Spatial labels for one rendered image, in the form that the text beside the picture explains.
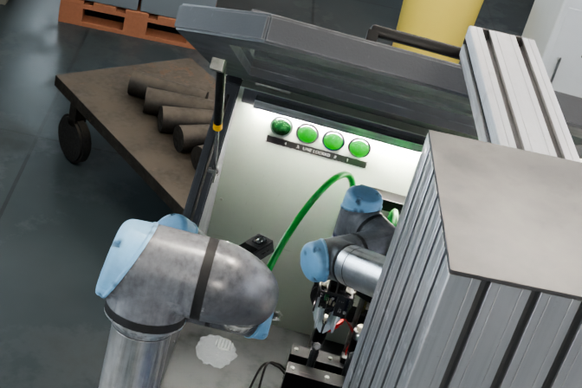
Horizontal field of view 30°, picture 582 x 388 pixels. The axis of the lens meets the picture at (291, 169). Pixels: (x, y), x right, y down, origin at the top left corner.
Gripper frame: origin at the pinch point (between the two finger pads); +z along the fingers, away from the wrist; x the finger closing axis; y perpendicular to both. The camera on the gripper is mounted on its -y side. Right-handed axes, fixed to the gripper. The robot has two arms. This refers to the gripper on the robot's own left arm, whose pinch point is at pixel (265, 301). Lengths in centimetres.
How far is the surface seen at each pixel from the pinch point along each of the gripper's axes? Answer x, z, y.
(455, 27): -187, 260, -216
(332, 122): -13.6, 3.2, -42.0
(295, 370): -2.1, 25.7, 6.1
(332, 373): 2.9, 30.9, 2.3
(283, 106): -22.3, -3.0, -39.1
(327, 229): -17.1, 28.2, -26.2
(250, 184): -31.5, 13.1, -24.3
